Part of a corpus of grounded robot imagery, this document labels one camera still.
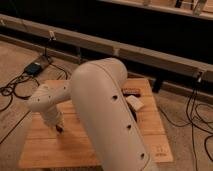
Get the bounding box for black power box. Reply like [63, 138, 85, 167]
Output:
[23, 55, 53, 76]

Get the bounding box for black floor cables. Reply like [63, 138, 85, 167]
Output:
[159, 71, 213, 164]
[0, 63, 69, 113]

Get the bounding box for dark rectangular block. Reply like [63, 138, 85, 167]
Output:
[122, 88, 141, 97]

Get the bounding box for wooden table board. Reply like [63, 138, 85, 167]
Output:
[18, 78, 173, 171]

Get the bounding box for white sponge block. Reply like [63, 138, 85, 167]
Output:
[126, 95, 144, 111]

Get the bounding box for black floor cables left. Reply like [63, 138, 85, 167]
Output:
[0, 63, 69, 113]

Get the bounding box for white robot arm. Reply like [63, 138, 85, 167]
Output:
[28, 58, 159, 171]

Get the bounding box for black floor cables right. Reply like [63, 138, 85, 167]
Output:
[159, 71, 213, 164]

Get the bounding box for dark red pepper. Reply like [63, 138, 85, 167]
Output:
[56, 125, 64, 133]

